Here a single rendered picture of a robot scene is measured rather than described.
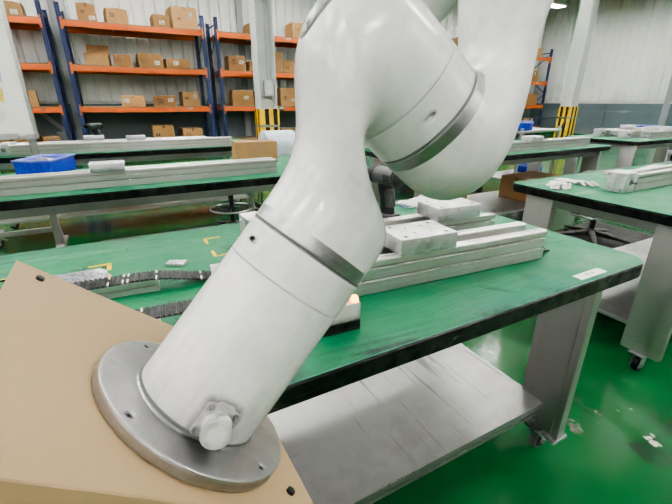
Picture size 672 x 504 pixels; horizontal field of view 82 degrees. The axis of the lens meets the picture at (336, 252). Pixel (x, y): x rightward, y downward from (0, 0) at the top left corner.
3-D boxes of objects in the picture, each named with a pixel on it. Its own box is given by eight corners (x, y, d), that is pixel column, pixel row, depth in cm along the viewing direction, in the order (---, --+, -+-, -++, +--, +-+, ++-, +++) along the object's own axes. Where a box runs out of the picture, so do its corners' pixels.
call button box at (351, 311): (322, 338, 73) (322, 309, 71) (305, 314, 81) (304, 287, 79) (360, 329, 76) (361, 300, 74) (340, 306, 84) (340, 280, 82)
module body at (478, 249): (265, 316, 80) (263, 279, 77) (255, 296, 89) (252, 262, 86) (541, 258, 110) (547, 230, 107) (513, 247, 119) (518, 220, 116)
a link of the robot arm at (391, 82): (378, 302, 35) (527, 90, 35) (196, 174, 26) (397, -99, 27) (329, 266, 45) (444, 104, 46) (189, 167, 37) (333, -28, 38)
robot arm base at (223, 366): (295, 521, 32) (424, 336, 32) (59, 440, 24) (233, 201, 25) (258, 395, 49) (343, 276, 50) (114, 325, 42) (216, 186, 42)
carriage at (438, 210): (437, 231, 115) (439, 209, 113) (415, 221, 125) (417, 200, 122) (478, 224, 121) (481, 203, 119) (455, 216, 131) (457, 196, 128)
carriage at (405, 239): (400, 267, 90) (402, 240, 87) (376, 252, 99) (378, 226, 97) (455, 257, 96) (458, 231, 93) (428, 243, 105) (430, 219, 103)
